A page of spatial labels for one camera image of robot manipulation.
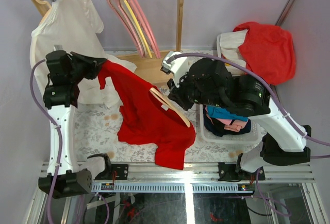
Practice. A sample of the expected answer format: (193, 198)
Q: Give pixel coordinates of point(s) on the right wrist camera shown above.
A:
(176, 64)

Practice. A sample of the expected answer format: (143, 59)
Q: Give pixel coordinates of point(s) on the light wooden hanger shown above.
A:
(165, 101)

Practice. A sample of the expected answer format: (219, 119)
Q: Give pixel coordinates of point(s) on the white laundry basket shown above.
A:
(254, 136)

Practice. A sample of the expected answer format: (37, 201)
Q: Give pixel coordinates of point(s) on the red garment on rear basket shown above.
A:
(268, 52)

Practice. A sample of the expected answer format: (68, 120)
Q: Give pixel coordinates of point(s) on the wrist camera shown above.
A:
(176, 64)
(58, 48)

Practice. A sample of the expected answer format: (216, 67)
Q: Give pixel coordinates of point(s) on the wooden clothes rack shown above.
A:
(166, 17)

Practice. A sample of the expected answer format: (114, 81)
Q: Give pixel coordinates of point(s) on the rear white basket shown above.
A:
(224, 51)

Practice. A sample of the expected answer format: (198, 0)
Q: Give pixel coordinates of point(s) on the white garment in rear basket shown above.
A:
(232, 43)

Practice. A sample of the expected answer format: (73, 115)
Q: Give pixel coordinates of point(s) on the yellow hanger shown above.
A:
(128, 5)

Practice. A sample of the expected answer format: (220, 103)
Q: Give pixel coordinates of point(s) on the pink hanger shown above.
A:
(146, 28)
(123, 20)

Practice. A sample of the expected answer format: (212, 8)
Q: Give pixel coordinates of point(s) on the floral table cloth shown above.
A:
(96, 127)

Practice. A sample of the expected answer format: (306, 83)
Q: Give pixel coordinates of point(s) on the red t shirt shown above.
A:
(145, 120)

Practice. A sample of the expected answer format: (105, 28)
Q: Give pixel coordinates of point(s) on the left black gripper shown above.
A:
(92, 64)

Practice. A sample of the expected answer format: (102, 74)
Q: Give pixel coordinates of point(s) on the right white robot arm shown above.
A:
(208, 82)

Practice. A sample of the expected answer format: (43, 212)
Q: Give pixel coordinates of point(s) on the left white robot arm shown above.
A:
(65, 177)

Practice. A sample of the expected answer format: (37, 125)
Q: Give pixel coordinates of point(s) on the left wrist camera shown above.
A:
(58, 48)

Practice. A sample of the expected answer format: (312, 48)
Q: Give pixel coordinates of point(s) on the white t shirt on hanger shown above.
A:
(74, 25)

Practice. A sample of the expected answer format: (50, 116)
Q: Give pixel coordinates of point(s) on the dark navy garment in basket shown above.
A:
(218, 129)

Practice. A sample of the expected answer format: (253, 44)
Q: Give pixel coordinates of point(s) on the aluminium rail frame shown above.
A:
(200, 193)

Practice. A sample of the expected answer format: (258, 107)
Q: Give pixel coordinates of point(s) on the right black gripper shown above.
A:
(176, 93)

